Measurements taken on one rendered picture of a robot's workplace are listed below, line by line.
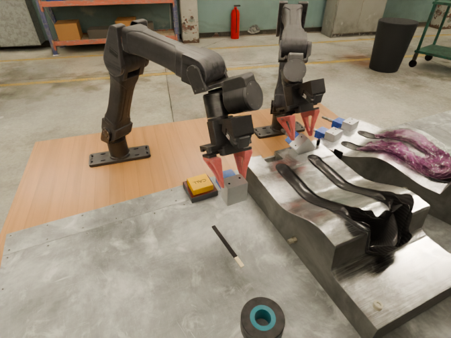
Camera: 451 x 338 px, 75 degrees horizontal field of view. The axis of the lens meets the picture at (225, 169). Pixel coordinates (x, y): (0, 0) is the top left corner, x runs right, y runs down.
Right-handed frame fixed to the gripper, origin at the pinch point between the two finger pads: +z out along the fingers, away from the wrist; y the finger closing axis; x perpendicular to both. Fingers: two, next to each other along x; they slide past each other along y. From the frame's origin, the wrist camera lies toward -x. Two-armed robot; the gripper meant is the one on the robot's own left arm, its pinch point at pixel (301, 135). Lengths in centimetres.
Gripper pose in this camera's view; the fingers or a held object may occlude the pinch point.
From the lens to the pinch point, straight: 89.6
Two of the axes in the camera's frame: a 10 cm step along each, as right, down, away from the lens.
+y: 9.1, -2.5, 3.3
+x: -3.6, -0.8, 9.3
